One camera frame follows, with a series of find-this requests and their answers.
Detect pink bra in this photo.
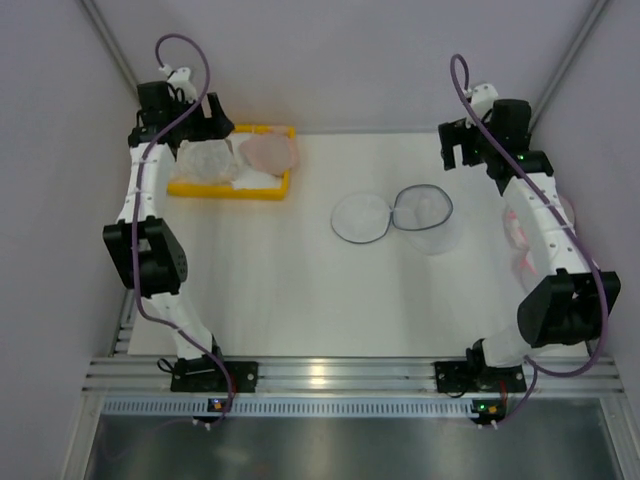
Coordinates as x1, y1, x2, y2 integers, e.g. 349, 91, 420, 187
239, 132, 299, 176

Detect clear mesh laundry bag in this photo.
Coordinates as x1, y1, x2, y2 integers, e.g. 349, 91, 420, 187
330, 184, 462, 256

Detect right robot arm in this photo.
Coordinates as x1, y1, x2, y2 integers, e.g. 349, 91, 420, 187
438, 92, 621, 368

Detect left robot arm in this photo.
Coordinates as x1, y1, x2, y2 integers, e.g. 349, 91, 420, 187
102, 81, 234, 361

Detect white bra in bin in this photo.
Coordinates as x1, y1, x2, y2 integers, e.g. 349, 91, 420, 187
172, 140, 240, 185
232, 141, 282, 190

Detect lower pink-trimmed laundry bag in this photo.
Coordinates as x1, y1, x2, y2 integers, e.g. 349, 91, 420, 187
503, 207, 538, 292

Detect pink-trimmed laundry bag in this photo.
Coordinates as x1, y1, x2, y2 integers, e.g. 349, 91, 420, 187
553, 194, 576, 232
503, 207, 538, 292

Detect upper pink-trimmed laundry bag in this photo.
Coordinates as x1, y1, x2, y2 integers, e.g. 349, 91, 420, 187
553, 194, 576, 232

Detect yellow plastic bin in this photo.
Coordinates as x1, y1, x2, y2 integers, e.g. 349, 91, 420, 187
167, 124, 297, 201

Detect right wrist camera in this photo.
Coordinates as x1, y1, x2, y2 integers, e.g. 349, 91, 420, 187
465, 83, 499, 117

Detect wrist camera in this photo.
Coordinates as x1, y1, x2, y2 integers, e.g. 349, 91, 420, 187
159, 64, 195, 94
465, 83, 499, 117

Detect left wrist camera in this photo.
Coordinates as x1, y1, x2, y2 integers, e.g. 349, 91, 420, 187
159, 64, 195, 94

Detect left aluminium frame post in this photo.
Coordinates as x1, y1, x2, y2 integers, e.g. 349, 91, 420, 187
76, 0, 142, 129

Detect aluminium frame post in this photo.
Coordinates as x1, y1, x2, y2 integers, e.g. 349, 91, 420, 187
76, 0, 142, 129
529, 0, 612, 133

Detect right aluminium frame post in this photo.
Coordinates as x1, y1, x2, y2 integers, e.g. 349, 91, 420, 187
529, 0, 612, 133

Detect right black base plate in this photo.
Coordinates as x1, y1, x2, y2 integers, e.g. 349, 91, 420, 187
434, 360, 527, 398

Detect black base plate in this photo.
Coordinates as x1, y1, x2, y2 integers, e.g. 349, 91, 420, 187
170, 357, 259, 393
434, 360, 527, 398

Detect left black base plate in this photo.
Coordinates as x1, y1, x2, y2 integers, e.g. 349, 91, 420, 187
170, 357, 259, 393

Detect aluminium front rail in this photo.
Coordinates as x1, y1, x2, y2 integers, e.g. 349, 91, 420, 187
82, 356, 624, 398

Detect slotted white cable duct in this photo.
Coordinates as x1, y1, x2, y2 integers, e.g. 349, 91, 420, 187
102, 396, 504, 419

